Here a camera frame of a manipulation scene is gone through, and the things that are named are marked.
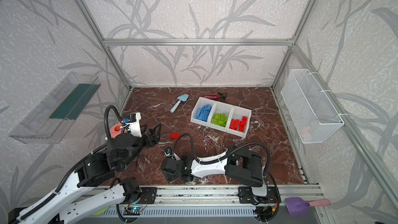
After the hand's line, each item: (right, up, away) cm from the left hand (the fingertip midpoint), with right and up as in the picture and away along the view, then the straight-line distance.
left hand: (159, 121), depth 65 cm
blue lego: (+18, 0, +36) cm, 40 cm away
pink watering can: (-31, -8, +19) cm, 37 cm away
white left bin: (+15, +7, +41) cm, 44 cm away
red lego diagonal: (+37, -6, +31) cm, 49 cm away
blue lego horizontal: (+19, +3, +37) cm, 42 cm away
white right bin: (+40, +1, +34) cm, 53 cm away
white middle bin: (+28, +4, +39) cm, 48 cm away
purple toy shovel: (+61, -39, +4) cm, 73 cm away
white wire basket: (+64, +2, -4) cm, 64 cm away
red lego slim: (+42, -7, +31) cm, 53 cm away
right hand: (+2, -24, +17) cm, 30 cm away
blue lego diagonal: (+14, +1, +37) cm, 39 cm away
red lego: (+44, -3, +32) cm, 54 cm away
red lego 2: (0, -13, +28) cm, 31 cm away
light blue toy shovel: (+2, +11, +46) cm, 48 cm away
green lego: (+25, -3, +32) cm, 41 cm away
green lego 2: (+30, -4, +31) cm, 43 cm away
